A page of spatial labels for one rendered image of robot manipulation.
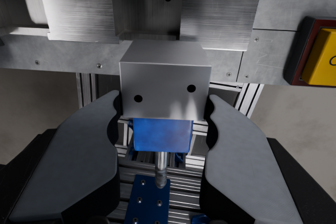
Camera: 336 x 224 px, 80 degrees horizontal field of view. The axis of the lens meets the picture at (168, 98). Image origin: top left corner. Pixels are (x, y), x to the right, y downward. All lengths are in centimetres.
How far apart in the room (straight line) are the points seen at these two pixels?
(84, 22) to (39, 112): 143
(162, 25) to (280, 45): 16
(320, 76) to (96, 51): 27
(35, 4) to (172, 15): 13
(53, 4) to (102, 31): 4
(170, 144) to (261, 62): 18
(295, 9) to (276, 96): 106
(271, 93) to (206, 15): 116
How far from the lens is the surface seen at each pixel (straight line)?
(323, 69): 28
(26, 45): 34
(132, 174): 55
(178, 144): 15
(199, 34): 17
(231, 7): 17
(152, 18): 20
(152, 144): 15
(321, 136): 164
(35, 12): 24
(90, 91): 105
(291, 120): 147
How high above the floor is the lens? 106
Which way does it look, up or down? 60 degrees down
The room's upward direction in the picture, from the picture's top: 173 degrees counter-clockwise
